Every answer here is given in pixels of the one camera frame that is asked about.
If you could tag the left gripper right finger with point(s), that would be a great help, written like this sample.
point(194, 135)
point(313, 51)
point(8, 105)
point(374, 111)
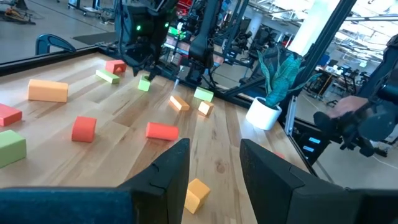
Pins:
point(280, 196)

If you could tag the green snake plant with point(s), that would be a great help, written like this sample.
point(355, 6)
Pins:
point(280, 81)

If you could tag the white column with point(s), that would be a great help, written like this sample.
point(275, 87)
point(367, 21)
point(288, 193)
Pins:
point(311, 28)

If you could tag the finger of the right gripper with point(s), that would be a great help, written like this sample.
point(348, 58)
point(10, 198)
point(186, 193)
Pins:
point(136, 70)
point(154, 74)

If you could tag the red arch block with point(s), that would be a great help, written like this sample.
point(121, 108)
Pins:
point(115, 66)

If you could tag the long orange block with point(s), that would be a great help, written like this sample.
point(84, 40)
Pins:
point(179, 103)

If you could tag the small red block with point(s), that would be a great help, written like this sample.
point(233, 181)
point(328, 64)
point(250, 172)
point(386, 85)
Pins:
point(84, 129)

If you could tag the person's hand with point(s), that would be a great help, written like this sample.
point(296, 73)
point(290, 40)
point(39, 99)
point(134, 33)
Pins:
point(348, 105)

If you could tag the large orange rectangular block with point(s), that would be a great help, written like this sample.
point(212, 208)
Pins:
point(47, 90)

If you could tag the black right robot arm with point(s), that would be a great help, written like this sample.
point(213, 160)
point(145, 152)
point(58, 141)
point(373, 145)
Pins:
point(202, 40)

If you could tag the red rounded bar block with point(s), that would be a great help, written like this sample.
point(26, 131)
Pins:
point(161, 131)

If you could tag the green cube block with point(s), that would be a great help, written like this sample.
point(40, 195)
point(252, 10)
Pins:
point(144, 84)
point(11, 147)

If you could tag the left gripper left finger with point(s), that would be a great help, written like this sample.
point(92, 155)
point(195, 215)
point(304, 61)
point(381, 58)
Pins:
point(161, 193)

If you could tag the black arched bracket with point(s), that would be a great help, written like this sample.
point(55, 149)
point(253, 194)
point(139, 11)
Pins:
point(51, 42)

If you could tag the orange cube block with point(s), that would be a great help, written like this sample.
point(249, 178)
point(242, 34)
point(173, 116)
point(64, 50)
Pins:
point(196, 194)
point(205, 108)

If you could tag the white plant pot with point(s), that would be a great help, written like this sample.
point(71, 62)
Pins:
point(262, 115)

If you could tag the person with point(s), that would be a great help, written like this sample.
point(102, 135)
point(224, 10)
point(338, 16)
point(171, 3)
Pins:
point(388, 71)

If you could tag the long green block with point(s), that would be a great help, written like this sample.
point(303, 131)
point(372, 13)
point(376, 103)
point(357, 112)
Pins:
point(203, 94)
point(107, 76)

